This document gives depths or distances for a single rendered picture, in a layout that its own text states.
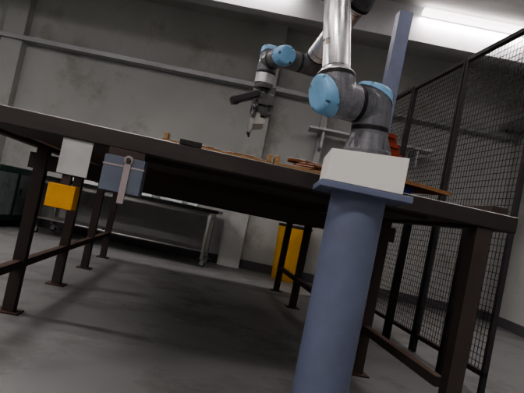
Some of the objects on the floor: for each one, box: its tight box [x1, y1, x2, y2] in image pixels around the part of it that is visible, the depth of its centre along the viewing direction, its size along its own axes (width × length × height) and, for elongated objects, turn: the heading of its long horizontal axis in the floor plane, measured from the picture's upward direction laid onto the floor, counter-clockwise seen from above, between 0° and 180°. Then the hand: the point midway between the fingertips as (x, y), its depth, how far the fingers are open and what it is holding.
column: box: [291, 179, 414, 393], centre depth 173 cm, size 38×38×87 cm
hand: (247, 134), depth 218 cm, fingers open, 14 cm apart
